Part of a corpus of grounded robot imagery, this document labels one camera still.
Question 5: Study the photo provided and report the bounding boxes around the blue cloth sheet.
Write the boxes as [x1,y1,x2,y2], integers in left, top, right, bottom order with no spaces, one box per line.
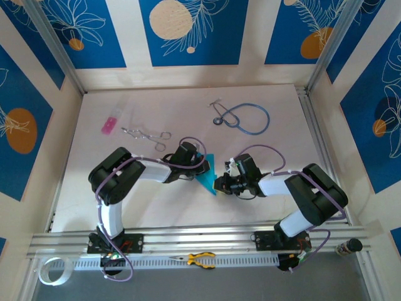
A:
[195,153,219,197]

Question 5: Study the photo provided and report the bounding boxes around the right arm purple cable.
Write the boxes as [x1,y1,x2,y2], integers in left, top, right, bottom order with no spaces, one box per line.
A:
[230,144,347,274]

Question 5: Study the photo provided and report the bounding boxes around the clear bottle with pink liquid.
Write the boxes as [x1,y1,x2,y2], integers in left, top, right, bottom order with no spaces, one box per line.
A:
[102,105,125,135]

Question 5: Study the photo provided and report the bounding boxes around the aluminium frame post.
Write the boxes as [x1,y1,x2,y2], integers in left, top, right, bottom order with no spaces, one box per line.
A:
[306,0,367,92]
[23,0,87,95]

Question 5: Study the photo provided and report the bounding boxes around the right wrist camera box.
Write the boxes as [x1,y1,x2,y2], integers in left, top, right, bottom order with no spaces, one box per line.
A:
[224,157,242,176]

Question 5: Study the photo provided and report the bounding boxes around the white slotted cable duct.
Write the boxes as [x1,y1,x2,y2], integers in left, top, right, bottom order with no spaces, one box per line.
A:
[73,253,279,270]

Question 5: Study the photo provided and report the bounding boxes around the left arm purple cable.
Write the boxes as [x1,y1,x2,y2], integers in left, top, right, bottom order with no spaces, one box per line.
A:
[95,137,207,282]

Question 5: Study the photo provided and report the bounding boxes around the yellow black pliers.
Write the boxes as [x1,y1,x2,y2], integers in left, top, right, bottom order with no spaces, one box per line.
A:
[169,251,217,270]

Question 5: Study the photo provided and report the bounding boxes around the aluminium side rail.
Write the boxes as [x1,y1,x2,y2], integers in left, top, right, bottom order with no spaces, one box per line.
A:
[46,178,65,233]
[296,86,352,225]

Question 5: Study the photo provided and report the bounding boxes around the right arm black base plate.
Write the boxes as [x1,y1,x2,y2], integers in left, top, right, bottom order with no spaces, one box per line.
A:
[254,231,311,251]

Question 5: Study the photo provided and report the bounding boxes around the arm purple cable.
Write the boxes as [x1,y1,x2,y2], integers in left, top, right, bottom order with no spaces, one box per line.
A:
[230,144,347,274]
[95,137,207,282]

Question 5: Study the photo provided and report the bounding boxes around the metal forceps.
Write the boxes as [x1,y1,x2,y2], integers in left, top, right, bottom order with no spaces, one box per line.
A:
[121,126,172,152]

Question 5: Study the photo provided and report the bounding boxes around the small dark capped bottle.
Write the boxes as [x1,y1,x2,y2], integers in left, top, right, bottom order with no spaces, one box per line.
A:
[335,238,363,256]

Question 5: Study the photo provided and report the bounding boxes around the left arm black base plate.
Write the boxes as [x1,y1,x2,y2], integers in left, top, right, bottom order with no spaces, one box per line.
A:
[86,233,145,254]

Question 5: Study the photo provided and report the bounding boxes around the clear tape roll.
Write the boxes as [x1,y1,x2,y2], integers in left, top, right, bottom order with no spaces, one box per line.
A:
[38,256,73,286]

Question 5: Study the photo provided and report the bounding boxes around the aluminium mounting rail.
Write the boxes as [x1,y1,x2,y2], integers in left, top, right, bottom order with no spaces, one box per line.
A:
[26,219,372,260]

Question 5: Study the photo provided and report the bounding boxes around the blue stethoscope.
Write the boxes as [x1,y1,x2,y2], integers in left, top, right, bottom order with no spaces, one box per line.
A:
[206,97,271,136]

